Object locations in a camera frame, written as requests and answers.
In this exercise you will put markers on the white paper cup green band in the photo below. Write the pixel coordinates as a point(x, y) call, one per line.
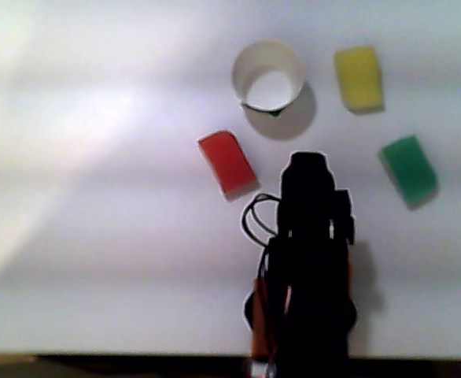
point(246, 67)

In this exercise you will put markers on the white controller box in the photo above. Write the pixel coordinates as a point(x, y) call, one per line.
point(259, 369)

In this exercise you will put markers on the green sponge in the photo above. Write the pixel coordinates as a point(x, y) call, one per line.
point(409, 169)

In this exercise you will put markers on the yellow sponge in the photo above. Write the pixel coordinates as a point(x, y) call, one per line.
point(358, 78)

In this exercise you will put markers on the red sponge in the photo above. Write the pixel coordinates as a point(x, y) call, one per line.
point(228, 161)

